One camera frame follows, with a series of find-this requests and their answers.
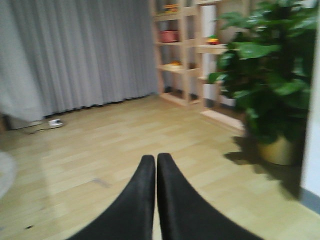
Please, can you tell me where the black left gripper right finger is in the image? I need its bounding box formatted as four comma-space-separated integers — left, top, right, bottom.
157, 153, 259, 240

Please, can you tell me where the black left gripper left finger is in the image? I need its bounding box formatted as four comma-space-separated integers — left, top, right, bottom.
69, 155, 156, 240

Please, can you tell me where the white floor socket box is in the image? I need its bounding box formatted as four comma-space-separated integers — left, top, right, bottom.
48, 118, 64, 128

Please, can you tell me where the grey round rug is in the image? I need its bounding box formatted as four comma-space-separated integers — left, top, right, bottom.
0, 151, 17, 198

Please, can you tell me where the green potted plant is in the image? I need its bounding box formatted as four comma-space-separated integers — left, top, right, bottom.
208, 0, 319, 166

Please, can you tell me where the wooden shelf unit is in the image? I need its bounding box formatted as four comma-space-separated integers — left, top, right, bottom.
149, 0, 252, 132

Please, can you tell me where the grey curtain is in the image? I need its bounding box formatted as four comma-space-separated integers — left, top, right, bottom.
0, 0, 157, 122

